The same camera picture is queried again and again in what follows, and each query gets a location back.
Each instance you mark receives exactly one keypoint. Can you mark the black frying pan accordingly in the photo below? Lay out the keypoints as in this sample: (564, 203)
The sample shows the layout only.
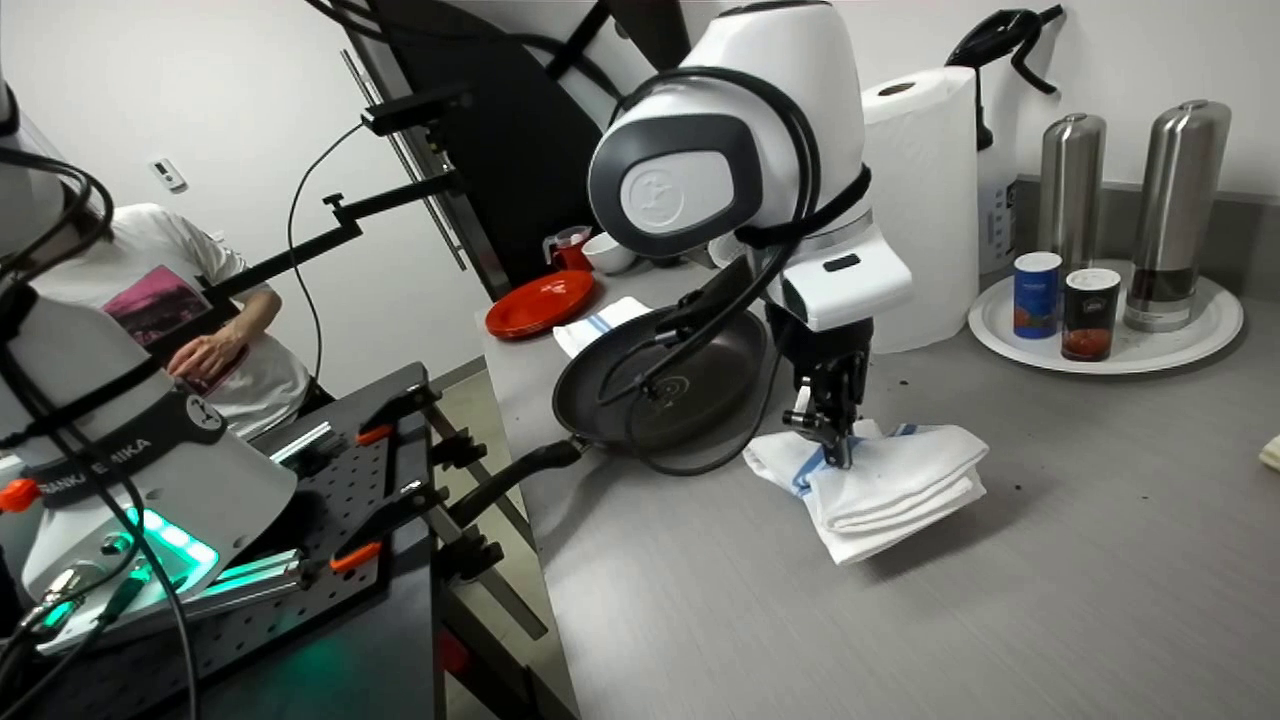
(721, 400)

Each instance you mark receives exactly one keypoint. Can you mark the short steel grinder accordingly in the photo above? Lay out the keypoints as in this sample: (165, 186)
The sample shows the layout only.
(1068, 186)

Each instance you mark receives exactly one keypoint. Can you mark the green lit device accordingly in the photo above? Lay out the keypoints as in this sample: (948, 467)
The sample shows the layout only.
(175, 562)

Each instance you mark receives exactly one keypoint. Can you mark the spray bottle with black trigger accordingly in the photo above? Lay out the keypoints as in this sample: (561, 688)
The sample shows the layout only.
(1003, 35)

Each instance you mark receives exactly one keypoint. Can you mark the black breadboard cart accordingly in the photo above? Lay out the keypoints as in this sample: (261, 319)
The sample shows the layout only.
(335, 467)

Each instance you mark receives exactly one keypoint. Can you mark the seated person white shirt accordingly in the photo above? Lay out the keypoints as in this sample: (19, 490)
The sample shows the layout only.
(144, 247)

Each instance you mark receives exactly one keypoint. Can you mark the person's hand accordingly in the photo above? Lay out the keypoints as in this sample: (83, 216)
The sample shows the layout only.
(200, 360)

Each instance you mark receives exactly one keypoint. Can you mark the white card with blue stripe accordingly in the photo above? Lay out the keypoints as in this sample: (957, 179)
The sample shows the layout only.
(594, 326)

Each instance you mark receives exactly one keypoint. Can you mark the small white wall switch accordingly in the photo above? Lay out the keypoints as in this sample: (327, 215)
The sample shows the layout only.
(168, 179)

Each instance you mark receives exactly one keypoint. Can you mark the white round tray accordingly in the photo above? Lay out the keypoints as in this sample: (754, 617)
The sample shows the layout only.
(1174, 348)

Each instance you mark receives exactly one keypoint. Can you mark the black tilted back panel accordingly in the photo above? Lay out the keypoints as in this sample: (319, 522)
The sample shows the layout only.
(494, 144)

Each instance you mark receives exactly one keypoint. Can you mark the dark red spice jar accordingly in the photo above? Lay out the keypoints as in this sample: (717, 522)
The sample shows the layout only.
(1089, 319)

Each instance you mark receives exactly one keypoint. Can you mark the black stereo camera bar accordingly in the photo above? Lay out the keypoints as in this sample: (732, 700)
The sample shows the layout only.
(414, 111)

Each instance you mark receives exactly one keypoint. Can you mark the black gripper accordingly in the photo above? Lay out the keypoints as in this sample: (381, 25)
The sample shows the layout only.
(821, 355)

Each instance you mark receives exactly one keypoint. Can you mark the person's bare forearm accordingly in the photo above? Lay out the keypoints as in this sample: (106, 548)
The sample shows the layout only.
(244, 319)

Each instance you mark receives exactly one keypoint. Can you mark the white paper towel roll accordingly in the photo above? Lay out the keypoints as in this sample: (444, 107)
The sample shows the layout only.
(924, 203)

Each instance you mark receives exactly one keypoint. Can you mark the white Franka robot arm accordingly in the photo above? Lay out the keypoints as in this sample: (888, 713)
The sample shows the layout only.
(787, 80)

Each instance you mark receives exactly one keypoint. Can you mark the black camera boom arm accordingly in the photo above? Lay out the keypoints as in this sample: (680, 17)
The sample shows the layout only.
(321, 240)

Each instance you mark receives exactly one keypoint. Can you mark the blue label spice jar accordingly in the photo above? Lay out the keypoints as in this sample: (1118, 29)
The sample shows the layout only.
(1038, 296)

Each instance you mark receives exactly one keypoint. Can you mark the white cloth with blue stripes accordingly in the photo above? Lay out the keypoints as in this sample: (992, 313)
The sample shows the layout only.
(895, 485)

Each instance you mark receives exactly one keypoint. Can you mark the red plate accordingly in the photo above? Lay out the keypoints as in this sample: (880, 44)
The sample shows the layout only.
(533, 311)

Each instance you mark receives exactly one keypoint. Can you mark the tall steel grinder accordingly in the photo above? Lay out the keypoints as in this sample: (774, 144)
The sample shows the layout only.
(1183, 203)

